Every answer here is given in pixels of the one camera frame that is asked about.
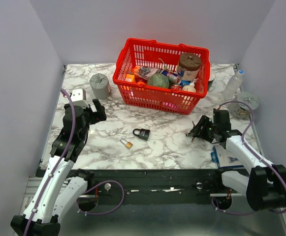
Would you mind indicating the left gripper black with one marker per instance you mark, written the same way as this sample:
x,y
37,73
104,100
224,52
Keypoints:
x,y
98,116

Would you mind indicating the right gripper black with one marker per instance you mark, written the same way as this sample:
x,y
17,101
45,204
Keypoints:
x,y
205,121

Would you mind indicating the black padlock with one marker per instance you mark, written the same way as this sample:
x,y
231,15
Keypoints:
x,y
142,134

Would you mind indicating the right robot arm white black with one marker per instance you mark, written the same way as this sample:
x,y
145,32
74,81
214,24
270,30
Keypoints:
x,y
265,186

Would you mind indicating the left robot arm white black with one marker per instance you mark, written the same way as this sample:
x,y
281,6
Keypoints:
x,y
51,202

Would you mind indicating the grey taped can left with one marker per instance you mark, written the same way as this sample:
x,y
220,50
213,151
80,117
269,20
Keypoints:
x,y
100,86

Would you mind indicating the grey taped can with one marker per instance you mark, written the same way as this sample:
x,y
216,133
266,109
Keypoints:
x,y
100,86
239,108

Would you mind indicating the blue white booklet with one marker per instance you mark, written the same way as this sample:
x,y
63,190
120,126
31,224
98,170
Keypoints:
x,y
223,158

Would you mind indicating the grey taped can right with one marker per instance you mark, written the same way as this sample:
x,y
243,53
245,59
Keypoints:
x,y
239,108

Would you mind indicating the brass padlock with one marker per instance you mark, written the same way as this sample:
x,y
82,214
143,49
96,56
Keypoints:
x,y
126,143

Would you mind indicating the white pump bottle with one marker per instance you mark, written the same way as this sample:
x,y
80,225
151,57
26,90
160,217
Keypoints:
x,y
188,85

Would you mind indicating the orange small box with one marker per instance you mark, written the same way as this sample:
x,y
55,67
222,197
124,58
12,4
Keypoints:
x,y
130,78

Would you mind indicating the red soda can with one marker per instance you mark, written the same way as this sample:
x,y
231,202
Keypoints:
x,y
175,87

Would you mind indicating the clear plastic water bottle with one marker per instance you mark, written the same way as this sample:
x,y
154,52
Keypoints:
x,y
233,84

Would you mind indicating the crumpled snack packet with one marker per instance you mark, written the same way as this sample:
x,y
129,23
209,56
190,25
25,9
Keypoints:
x,y
145,72

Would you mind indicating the red blue drink can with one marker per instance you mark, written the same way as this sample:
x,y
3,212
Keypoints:
x,y
172,77

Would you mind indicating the green melon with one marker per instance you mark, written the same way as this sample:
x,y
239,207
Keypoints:
x,y
158,80

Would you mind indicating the brown lid cylindrical canister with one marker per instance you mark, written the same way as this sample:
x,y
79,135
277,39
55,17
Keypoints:
x,y
188,66

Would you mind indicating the red plastic basket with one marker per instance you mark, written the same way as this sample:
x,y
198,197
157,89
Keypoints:
x,y
155,54

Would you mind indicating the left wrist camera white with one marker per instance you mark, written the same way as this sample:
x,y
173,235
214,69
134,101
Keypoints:
x,y
78,97

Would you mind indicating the black mounting rail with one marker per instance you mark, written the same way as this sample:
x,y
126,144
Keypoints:
x,y
157,187

